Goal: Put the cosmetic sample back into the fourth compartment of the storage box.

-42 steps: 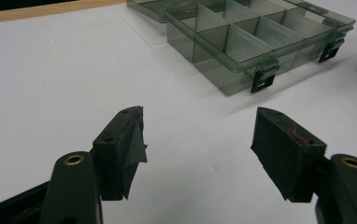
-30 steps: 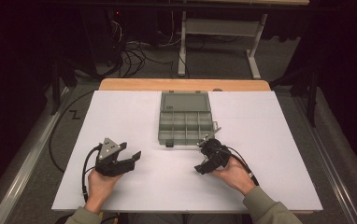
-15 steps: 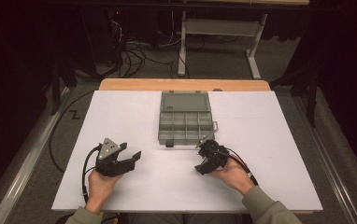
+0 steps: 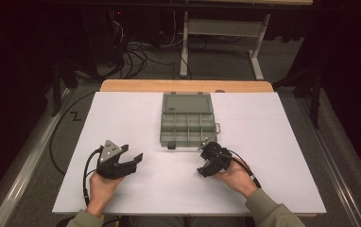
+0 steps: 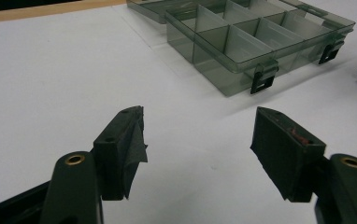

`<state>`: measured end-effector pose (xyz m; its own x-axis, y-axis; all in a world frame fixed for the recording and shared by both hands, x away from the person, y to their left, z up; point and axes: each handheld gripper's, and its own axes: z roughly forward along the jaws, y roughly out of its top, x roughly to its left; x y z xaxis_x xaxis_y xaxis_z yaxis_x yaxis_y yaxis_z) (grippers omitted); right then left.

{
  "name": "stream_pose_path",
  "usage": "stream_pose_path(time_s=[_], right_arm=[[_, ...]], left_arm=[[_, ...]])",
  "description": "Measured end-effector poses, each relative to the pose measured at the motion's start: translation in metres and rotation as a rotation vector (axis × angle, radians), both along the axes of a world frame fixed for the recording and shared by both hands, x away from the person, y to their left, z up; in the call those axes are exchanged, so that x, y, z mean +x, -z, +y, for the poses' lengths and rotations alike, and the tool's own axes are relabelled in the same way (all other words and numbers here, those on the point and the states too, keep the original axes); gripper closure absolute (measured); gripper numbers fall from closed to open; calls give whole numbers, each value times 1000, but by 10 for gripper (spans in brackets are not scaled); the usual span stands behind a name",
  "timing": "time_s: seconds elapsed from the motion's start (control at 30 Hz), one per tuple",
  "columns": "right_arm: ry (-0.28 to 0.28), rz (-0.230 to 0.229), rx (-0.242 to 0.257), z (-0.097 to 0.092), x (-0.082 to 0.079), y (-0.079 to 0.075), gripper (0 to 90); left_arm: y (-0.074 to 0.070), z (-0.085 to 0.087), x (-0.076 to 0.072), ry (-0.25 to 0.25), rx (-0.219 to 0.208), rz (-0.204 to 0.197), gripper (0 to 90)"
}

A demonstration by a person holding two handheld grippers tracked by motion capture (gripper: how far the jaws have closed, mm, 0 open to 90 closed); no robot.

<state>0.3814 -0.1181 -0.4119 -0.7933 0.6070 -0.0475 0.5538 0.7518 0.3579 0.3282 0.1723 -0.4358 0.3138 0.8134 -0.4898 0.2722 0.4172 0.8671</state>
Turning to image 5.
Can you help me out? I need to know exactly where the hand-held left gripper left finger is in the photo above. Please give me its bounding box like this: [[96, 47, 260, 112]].
[[39, 105, 149, 224]]

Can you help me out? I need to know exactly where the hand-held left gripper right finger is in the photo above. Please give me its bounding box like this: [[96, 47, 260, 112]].
[[250, 106, 357, 224]]

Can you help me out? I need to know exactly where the smoky transparent plastic organizer box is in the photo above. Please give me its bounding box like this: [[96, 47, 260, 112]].
[[125, 0, 356, 97]]

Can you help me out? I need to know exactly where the wooden table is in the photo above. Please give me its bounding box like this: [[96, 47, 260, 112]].
[[0, 0, 128, 25]]

